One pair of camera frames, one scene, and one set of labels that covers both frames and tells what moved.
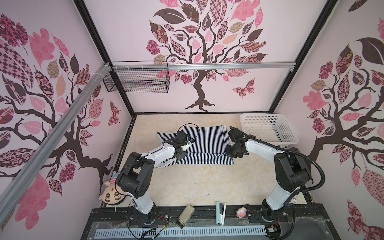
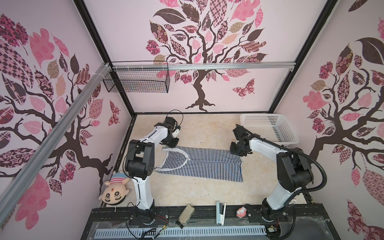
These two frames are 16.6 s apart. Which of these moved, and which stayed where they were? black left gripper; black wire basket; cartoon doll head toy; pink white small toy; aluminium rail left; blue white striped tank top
Moved: blue white striped tank top; black left gripper
Stayed: cartoon doll head toy; black wire basket; pink white small toy; aluminium rail left
